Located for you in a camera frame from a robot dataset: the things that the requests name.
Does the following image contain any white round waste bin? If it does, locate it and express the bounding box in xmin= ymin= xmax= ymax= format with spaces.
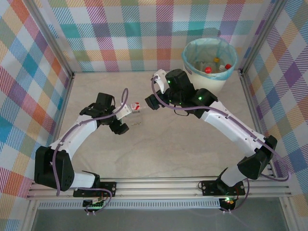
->
xmin=181 ymin=37 xmax=238 ymax=95

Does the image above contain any light blue bin liner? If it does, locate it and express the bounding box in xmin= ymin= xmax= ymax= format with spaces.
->
xmin=181 ymin=37 xmax=238 ymax=81

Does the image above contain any clear bottle green cap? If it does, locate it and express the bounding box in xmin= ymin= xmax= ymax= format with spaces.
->
xmin=126 ymin=112 xmax=144 ymax=127

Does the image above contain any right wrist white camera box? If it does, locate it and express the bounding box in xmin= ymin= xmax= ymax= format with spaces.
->
xmin=151 ymin=69 xmax=167 ymax=95

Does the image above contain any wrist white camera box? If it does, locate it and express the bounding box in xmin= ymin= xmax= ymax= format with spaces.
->
xmin=151 ymin=69 xmax=167 ymax=95
xmin=115 ymin=103 xmax=133 ymax=120

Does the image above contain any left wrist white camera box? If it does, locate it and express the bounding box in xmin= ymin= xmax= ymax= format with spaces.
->
xmin=115 ymin=103 xmax=133 ymax=120

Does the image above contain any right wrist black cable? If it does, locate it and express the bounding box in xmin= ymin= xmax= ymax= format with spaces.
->
xmin=172 ymin=105 xmax=191 ymax=116

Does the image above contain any aluminium frame side rail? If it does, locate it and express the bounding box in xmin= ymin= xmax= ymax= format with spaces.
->
xmin=238 ymin=69 xmax=277 ymax=178
xmin=40 ymin=73 xmax=76 ymax=180

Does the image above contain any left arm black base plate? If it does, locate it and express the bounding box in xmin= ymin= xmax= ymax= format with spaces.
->
xmin=73 ymin=180 xmax=118 ymax=198

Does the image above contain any aluminium mounting rail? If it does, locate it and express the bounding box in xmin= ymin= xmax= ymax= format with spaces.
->
xmin=26 ymin=177 xmax=292 ymax=200

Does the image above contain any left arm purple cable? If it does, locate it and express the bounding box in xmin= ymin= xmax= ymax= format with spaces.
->
xmin=53 ymin=88 xmax=129 ymax=216

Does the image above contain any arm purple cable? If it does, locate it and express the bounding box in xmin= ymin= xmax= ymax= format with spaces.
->
xmin=53 ymin=88 xmax=129 ymax=216
xmin=151 ymin=76 xmax=293 ymax=215

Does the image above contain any slotted grey cable duct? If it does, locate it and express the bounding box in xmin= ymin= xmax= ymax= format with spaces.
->
xmin=38 ymin=201 xmax=223 ymax=210

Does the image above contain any aluminium frame upright post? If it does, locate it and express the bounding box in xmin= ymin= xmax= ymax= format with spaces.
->
xmin=23 ymin=0 xmax=75 ymax=77
xmin=239 ymin=0 xmax=288 ymax=74

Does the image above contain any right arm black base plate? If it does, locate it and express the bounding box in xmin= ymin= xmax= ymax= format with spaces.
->
xmin=200 ymin=180 xmax=246 ymax=197

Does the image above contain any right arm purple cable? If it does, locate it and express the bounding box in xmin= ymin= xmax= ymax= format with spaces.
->
xmin=151 ymin=76 xmax=293 ymax=215

